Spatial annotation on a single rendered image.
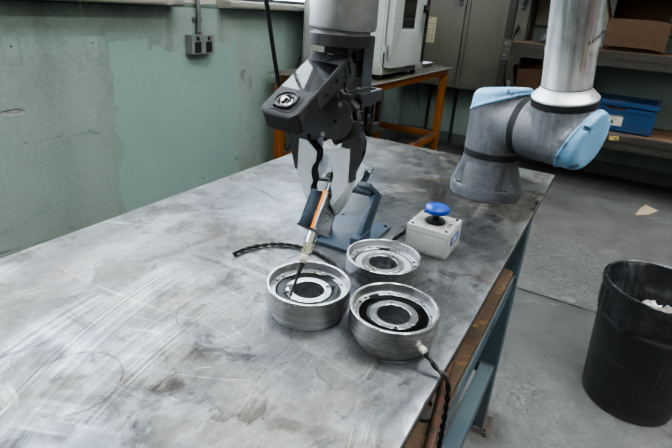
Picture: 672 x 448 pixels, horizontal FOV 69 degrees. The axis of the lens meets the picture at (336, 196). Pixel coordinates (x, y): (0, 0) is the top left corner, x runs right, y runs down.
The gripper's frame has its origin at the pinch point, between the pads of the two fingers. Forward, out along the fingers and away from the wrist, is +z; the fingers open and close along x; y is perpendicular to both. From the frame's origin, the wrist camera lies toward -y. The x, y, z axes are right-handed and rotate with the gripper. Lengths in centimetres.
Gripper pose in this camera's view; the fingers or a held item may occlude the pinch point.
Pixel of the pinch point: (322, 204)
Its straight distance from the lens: 60.2
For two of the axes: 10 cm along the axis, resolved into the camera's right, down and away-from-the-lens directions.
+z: -0.7, 9.3, 3.6
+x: -8.7, -2.3, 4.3
